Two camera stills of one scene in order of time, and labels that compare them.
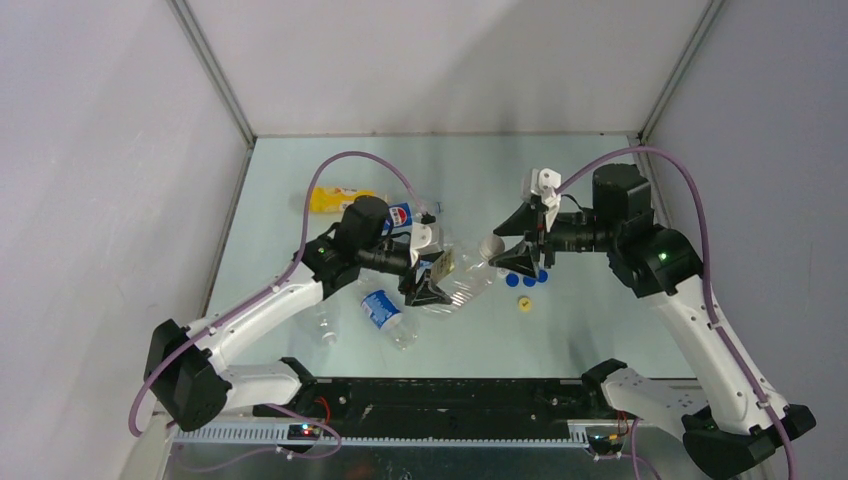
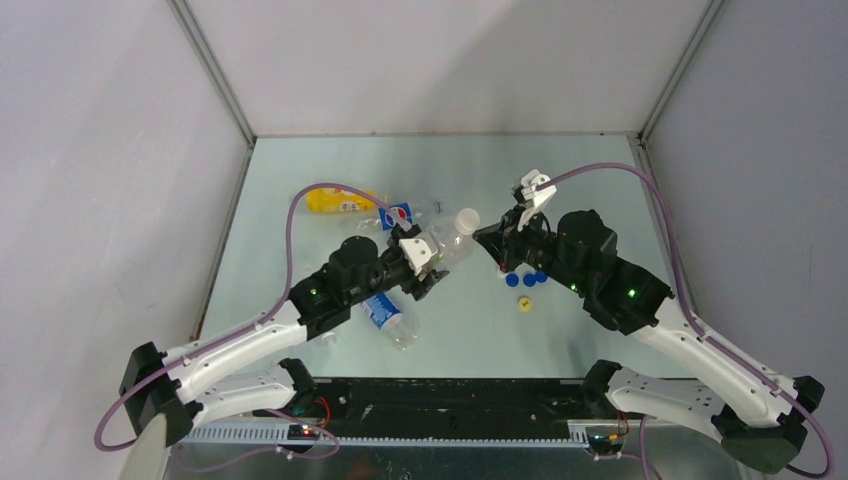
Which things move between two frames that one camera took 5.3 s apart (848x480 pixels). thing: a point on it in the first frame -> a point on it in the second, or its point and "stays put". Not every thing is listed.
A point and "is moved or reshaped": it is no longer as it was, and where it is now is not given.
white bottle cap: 491,245 is moved or reshaped
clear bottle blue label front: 387,316 stays put
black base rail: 447,408 stays put
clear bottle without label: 462,273 -> 458,249
